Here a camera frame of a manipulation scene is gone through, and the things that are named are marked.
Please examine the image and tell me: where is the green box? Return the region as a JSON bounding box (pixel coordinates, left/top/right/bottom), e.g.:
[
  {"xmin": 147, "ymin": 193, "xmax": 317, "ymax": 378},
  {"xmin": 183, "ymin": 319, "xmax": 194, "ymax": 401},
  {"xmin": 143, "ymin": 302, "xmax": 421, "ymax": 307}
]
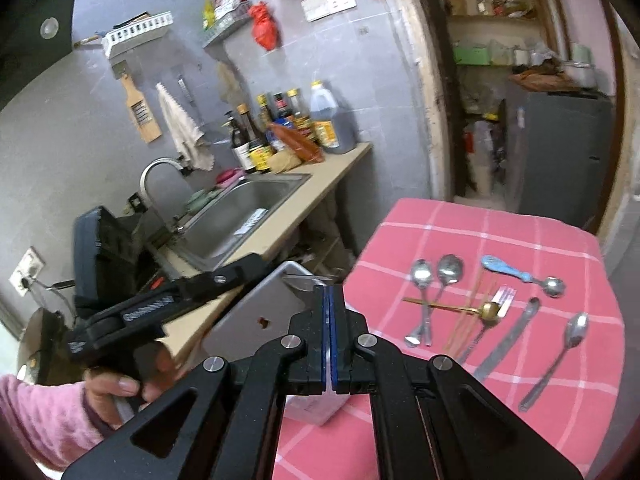
[{"xmin": 452, "ymin": 45, "xmax": 493, "ymax": 66}]

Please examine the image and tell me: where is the person's left hand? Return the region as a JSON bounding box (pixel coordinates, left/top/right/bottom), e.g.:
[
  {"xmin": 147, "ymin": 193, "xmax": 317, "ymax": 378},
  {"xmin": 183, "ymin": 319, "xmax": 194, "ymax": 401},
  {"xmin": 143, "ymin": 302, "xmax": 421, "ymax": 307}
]
[{"xmin": 82, "ymin": 347, "xmax": 178, "ymax": 431}]

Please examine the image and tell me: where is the green cloth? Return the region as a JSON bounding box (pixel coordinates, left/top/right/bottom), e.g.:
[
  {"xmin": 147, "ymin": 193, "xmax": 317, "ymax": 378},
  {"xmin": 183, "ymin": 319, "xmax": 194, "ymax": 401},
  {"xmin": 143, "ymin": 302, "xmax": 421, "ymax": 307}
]
[{"xmin": 186, "ymin": 187, "xmax": 221, "ymax": 211}]

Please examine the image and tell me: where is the grey wall shelf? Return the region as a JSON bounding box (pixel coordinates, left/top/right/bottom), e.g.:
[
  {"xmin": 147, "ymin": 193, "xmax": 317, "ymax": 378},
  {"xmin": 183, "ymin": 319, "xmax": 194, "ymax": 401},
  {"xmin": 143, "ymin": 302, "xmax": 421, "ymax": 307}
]
[{"xmin": 202, "ymin": 2, "xmax": 253, "ymax": 50}]

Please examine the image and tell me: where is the bamboo chopstick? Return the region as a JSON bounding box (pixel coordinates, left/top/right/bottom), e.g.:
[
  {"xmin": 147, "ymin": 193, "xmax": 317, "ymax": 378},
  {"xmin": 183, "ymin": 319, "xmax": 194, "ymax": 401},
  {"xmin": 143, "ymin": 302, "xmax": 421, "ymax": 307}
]
[
  {"xmin": 451, "ymin": 279, "xmax": 495, "ymax": 357},
  {"xmin": 445, "ymin": 269, "xmax": 486, "ymax": 353}
]

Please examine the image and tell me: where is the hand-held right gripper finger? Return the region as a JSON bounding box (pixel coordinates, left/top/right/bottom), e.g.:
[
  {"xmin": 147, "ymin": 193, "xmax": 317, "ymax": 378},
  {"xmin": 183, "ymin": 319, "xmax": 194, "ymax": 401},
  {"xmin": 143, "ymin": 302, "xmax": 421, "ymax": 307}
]
[
  {"xmin": 334, "ymin": 284, "xmax": 583, "ymax": 480},
  {"xmin": 60, "ymin": 284, "xmax": 335, "ymax": 480}
]

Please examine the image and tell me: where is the steel kitchen sink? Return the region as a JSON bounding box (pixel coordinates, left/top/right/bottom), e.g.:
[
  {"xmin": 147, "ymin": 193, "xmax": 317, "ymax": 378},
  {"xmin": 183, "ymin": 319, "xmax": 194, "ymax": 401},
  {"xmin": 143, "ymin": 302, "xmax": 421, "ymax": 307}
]
[{"xmin": 172, "ymin": 172, "xmax": 313, "ymax": 273}]

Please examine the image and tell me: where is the white wall outlet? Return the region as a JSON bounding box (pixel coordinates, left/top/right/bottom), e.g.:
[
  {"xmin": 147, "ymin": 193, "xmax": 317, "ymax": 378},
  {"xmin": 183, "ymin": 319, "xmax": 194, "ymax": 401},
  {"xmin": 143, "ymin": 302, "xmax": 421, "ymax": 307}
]
[{"xmin": 10, "ymin": 246, "xmax": 46, "ymax": 297}]

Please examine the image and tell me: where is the red capped dark bottle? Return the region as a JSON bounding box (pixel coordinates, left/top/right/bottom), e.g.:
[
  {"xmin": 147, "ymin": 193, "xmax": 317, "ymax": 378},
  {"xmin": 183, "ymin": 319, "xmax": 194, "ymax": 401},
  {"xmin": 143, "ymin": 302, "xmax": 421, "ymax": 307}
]
[{"xmin": 272, "ymin": 91, "xmax": 293, "ymax": 121}]

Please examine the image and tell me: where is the hanging beige dish towel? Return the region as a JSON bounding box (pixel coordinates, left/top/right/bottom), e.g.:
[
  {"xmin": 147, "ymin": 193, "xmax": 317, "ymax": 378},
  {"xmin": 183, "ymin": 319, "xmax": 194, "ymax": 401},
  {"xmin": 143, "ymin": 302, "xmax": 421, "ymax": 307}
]
[{"xmin": 155, "ymin": 82, "xmax": 216, "ymax": 171}]

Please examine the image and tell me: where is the white wall switch plate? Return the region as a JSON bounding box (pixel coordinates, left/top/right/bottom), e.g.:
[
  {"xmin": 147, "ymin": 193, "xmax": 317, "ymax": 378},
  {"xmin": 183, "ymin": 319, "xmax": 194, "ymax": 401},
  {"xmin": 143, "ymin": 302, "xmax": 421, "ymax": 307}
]
[{"xmin": 301, "ymin": 0, "xmax": 357, "ymax": 22}]

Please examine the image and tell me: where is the orange red packet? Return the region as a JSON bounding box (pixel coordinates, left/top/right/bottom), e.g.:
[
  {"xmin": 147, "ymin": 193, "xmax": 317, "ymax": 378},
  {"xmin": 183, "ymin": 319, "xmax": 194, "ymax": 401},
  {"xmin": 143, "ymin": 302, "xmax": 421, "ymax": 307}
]
[{"xmin": 267, "ymin": 122, "xmax": 325, "ymax": 163}]

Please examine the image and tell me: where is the curved steel faucet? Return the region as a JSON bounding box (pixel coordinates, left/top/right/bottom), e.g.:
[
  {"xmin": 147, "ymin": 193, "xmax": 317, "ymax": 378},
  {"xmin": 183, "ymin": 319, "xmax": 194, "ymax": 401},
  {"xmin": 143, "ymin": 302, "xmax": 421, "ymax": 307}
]
[{"xmin": 139, "ymin": 157, "xmax": 193, "ymax": 233}]

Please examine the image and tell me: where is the beige kitchen counter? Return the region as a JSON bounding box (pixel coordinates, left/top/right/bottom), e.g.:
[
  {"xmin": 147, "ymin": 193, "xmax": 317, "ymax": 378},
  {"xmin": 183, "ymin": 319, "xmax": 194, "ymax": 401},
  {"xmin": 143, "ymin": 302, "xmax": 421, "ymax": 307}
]
[{"xmin": 160, "ymin": 142, "xmax": 373, "ymax": 356}]

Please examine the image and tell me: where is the grey cabinet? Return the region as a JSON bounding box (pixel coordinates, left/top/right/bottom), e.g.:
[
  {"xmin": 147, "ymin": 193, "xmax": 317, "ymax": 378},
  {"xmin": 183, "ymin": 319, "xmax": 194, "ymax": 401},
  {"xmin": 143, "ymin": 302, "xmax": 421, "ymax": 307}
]
[{"xmin": 505, "ymin": 80, "xmax": 616, "ymax": 233}]

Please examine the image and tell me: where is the gold spoon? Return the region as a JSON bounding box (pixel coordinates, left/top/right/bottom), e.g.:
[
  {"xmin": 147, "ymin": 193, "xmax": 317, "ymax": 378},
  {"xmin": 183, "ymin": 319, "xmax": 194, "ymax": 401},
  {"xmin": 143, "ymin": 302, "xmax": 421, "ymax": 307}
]
[{"xmin": 401, "ymin": 297, "xmax": 502, "ymax": 321}]

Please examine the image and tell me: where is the steel fork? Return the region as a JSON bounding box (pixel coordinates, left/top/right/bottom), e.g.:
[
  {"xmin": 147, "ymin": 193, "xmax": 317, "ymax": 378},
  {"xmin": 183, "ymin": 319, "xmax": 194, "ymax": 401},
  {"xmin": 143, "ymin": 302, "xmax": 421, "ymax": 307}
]
[{"xmin": 456, "ymin": 285, "xmax": 517, "ymax": 365}]

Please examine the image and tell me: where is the white plastic bin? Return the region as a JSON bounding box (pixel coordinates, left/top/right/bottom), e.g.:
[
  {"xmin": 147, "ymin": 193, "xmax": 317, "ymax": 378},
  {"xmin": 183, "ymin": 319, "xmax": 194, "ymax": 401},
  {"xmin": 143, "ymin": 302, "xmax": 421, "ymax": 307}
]
[{"xmin": 201, "ymin": 260, "xmax": 331, "ymax": 361}]

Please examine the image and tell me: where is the blue handled spoon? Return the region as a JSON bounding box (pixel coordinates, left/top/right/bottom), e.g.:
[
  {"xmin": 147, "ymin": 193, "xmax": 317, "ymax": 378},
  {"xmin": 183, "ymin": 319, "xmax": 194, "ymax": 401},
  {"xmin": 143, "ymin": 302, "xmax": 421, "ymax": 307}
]
[{"xmin": 481, "ymin": 255, "xmax": 567, "ymax": 297}]

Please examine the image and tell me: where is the brown board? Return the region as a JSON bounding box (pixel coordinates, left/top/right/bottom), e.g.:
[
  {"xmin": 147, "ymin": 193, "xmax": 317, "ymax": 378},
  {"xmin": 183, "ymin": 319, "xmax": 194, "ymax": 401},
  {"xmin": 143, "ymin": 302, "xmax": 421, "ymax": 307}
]
[{"xmin": 510, "ymin": 67, "xmax": 581, "ymax": 92}]

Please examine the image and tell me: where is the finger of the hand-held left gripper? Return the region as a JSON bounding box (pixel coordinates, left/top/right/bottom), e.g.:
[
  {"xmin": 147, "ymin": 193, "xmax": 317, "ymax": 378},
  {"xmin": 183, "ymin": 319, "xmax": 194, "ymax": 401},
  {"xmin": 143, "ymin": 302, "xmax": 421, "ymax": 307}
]
[{"xmin": 172, "ymin": 252, "xmax": 274, "ymax": 309}]

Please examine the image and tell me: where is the wooden hanging grater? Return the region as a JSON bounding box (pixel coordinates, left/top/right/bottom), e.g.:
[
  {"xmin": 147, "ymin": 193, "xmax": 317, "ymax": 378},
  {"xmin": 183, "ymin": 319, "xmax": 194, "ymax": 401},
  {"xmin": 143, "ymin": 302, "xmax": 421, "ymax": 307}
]
[{"xmin": 114, "ymin": 57, "xmax": 163, "ymax": 143}]

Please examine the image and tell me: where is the white plastic wall rack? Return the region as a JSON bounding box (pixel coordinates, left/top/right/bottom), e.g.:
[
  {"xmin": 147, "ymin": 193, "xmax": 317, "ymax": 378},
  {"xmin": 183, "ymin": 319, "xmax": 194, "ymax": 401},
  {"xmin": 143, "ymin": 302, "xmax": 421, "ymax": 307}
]
[{"xmin": 102, "ymin": 11, "xmax": 173, "ymax": 58}]

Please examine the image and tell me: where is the wooden shelf unit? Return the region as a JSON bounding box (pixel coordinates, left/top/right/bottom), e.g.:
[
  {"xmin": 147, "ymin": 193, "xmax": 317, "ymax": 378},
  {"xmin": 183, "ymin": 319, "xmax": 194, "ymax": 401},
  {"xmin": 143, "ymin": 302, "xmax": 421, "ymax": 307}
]
[{"xmin": 425, "ymin": 0, "xmax": 556, "ymax": 201}]

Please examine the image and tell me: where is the black range hood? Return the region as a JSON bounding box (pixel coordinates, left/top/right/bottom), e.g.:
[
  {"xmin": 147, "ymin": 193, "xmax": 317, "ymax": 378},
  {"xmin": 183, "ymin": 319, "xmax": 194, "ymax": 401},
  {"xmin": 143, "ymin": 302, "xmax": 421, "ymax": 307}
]
[{"xmin": 0, "ymin": 0, "xmax": 83, "ymax": 111}]

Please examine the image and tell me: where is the steel table knife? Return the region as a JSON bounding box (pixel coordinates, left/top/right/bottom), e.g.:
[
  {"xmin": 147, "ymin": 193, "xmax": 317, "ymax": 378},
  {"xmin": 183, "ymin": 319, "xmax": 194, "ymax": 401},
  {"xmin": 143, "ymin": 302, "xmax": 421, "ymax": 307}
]
[{"xmin": 472, "ymin": 297, "xmax": 542, "ymax": 383}]

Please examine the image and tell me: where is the yellow capped sauce bottle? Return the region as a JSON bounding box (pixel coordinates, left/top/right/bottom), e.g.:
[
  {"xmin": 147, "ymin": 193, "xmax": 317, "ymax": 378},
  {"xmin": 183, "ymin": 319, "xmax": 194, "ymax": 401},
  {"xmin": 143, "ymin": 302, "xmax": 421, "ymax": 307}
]
[{"xmin": 248, "ymin": 94, "xmax": 274, "ymax": 173}]

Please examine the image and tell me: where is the hanging metal peeler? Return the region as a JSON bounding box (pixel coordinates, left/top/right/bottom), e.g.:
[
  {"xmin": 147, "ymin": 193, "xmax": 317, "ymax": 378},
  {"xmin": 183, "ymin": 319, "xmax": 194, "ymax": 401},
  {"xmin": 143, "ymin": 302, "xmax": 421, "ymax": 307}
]
[{"xmin": 177, "ymin": 76, "xmax": 196, "ymax": 113}]

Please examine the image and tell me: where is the beige mesh bag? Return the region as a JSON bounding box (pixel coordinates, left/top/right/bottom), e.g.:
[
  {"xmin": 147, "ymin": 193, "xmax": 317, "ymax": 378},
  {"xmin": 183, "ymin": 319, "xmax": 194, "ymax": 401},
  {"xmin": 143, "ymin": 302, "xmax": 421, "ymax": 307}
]
[{"xmin": 270, "ymin": 150, "xmax": 303, "ymax": 176}]

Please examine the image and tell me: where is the large dark liquid jug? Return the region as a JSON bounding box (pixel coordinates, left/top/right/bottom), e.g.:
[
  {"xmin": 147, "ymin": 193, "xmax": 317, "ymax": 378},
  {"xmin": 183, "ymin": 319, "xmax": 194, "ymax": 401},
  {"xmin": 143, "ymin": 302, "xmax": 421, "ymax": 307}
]
[{"xmin": 309, "ymin": 81, "xmax": 357, "ymax": 155}]

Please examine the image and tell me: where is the pink checked tablecloth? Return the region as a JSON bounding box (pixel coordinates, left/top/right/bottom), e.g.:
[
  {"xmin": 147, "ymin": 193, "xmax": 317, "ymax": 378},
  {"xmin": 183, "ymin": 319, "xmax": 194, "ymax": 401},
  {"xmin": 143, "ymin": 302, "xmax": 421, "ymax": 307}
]
[{"xmin": 272, "ymin": 197, "xmax": 626, "ymax": 480}]

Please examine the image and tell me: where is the red plastic bag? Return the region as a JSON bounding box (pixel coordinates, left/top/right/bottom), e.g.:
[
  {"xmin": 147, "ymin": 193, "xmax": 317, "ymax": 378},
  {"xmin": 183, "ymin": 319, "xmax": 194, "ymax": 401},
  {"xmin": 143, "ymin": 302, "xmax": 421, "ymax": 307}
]
[{"xmin": 248, "ymin": 1, "xmax": 278, "ymax": 52}]

